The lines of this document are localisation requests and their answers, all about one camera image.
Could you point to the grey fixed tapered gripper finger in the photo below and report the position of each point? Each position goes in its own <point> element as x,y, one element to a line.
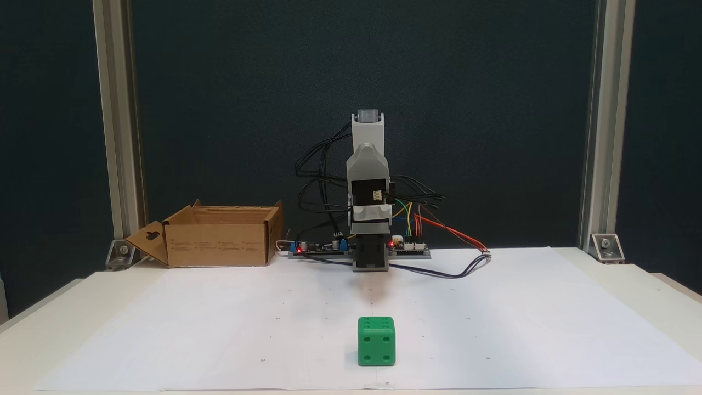
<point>371,227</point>

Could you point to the green die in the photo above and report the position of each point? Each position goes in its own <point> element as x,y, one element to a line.
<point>376,343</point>

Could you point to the motor controller circuit board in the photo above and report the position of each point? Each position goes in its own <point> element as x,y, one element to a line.
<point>411,248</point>

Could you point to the blue power circuit board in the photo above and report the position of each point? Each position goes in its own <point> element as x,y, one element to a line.
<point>321,249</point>

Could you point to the brown cardboard box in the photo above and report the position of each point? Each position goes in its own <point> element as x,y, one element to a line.
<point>219,244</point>

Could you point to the white paper sheet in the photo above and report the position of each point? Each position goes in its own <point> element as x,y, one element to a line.
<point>219,329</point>

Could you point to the metal corner bracket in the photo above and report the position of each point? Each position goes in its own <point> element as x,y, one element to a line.
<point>120,255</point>
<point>607,248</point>

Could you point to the aluminium frame post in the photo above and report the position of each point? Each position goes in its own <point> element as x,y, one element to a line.
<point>606,109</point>
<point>118,109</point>

